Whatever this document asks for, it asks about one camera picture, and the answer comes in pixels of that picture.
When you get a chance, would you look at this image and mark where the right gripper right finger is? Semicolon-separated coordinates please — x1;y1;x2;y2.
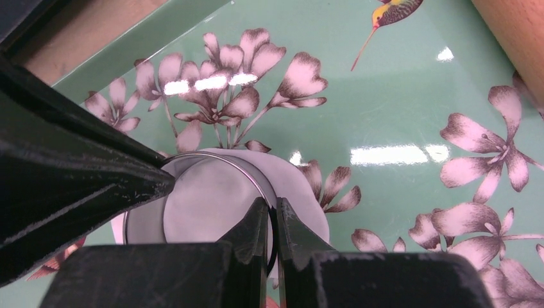
276;198;493;307

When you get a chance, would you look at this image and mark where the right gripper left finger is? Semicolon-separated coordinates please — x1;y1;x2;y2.
41;198;268;307

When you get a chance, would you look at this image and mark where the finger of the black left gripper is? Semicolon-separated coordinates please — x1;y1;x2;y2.
1;57;174;286

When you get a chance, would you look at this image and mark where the round metal cutter ring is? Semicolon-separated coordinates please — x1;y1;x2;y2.
122;151;279;277

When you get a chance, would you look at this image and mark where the green floral tray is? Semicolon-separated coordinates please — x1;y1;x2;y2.
0;0;544;308

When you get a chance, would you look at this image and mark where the wooden dough roller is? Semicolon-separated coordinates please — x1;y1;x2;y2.
472;0;543;108

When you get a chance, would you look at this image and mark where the black plastic tray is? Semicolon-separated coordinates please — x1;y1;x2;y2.
1;0;69;55

